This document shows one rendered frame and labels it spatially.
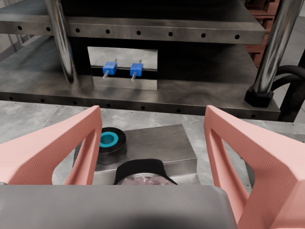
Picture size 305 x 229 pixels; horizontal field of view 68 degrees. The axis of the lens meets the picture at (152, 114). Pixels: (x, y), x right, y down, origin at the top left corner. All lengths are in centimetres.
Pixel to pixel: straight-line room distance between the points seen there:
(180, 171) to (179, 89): 51
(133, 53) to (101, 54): 13
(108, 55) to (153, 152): 52
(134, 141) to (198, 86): 54
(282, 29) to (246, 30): 11
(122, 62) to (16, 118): 42
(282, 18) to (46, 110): 82
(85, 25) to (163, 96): 39
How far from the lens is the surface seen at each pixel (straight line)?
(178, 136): 54
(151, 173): 51
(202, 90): 97
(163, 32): 85
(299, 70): 91
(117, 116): 78
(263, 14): 272
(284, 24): 83
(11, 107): 96
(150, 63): 89
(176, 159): 49
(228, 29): 86
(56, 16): 90
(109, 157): 47
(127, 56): 90
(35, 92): 105
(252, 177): 62
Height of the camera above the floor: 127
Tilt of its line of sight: 37 degrees down
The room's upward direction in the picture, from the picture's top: straight up
